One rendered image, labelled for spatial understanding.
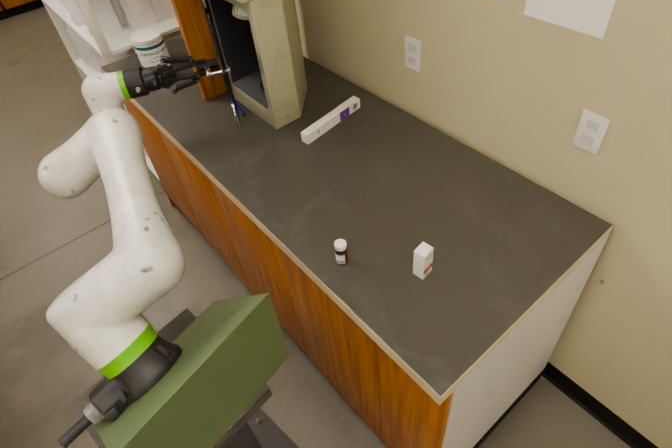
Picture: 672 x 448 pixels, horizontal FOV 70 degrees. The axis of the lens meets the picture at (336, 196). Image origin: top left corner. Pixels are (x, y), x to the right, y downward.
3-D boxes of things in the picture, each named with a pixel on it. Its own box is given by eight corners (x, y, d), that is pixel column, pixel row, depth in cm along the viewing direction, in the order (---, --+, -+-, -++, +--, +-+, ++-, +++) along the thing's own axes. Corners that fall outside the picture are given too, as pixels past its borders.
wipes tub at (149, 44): (164, 55, 223) (153, 24, 213) (176, 64, 215) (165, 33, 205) (138, 66, 218) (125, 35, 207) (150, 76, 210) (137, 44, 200)
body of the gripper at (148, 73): (150, 97, 155) (179, 90, 157) (141, 74, 150) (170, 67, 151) (150, 86, 161) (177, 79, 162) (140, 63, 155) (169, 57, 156)
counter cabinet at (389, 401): (263, 154, 315) (231, 23, 252) (539, 378, 195) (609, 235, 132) (171, 205, 287) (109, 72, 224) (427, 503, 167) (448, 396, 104)
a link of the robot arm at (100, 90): (71, 80, 145) (80, 75, 155) (88, 119, 150) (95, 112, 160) (118, 69, 147) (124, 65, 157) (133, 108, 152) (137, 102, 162)
